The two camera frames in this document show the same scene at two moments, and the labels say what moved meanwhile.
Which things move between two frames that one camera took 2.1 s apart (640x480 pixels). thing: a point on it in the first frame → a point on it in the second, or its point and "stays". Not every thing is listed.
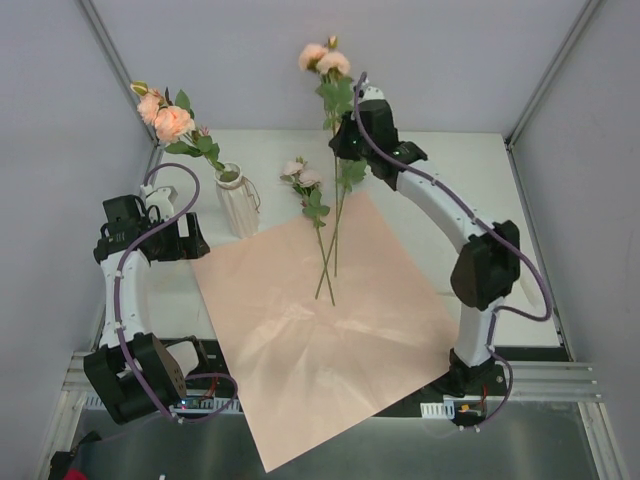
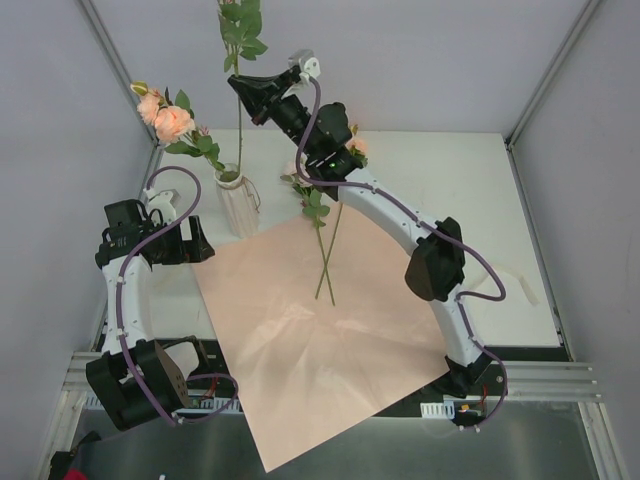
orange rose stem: (336, 91) → (240, 24)
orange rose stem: (173, 122) stays
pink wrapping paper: (321, 326) stays
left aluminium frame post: (116, 62) stays
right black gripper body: (347, 142) → (270, 103)
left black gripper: (185, 236) stays
